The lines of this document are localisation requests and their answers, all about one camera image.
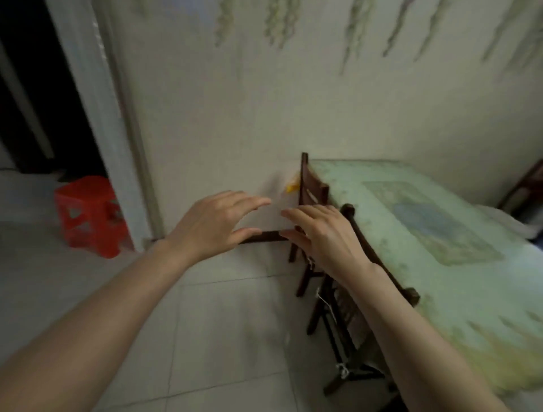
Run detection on person's left hand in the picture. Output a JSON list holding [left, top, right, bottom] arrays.
[[163, 190, 272, 266]]

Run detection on person's right hand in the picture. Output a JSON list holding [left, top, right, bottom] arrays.
[[279, 205, 375, 284]]

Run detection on person's right forearm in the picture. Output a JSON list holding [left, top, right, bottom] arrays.
[[335, 264, 512, 412]]

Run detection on person's left forearm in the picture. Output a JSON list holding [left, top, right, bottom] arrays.
[[0, 240, 192, 412]]

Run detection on dark wooden chair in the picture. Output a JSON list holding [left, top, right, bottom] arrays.
[[306, 203, 421, 398], [288, 152, 332, 298], [495, 159, 543, 226]]

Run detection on green patterned tablecloth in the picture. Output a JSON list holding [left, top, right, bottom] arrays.
[[311, 159, 543, 400]]

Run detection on red plastic stool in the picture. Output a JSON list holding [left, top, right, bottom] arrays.
[[53, 176, 130, 260]]

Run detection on white cushion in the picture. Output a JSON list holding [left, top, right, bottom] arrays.
[[473, 204, 540, 243]]

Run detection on white door frame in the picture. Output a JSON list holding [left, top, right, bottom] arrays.
[[44, 0, 165, 252]]

